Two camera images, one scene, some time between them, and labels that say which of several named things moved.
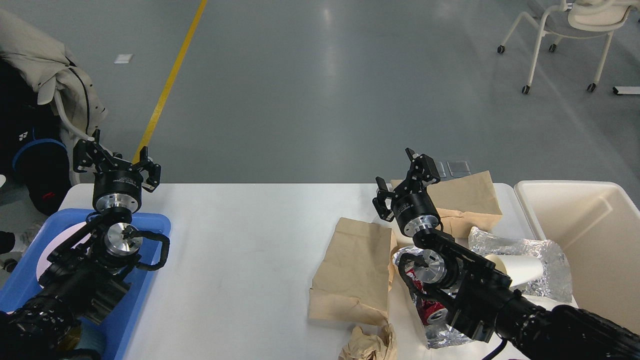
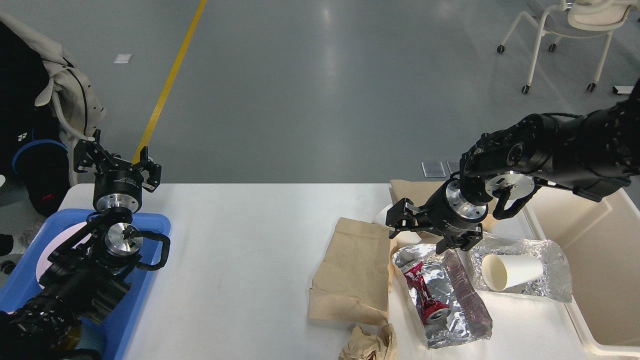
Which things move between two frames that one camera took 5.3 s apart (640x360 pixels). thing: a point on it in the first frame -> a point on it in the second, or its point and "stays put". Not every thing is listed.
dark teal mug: (92, 336) stays put
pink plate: (62, 237) stays put
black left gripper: (117, 188) stays put
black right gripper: (415, 210) -> (445, 211)
